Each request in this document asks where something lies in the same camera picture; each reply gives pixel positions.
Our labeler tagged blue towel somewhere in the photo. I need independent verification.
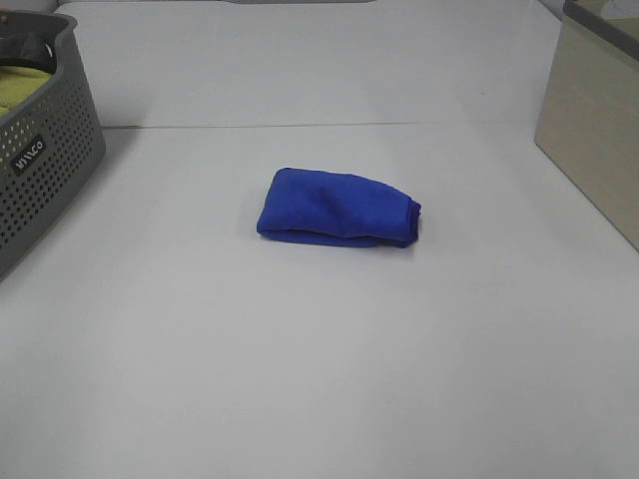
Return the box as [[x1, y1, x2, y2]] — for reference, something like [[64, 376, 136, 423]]
[[257, 168, 421, 248]]

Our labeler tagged grey perforated laundry basket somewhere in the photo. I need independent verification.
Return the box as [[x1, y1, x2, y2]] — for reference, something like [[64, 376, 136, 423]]
[[1, 10, 106, 275]]

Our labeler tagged beige storage box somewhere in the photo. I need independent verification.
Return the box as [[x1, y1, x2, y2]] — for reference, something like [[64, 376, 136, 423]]
[[534, 1, 638, 246]]

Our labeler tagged yellow-green towel in basket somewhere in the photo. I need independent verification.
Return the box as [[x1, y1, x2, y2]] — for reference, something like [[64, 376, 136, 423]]
[[0, 66, 52, 117]]

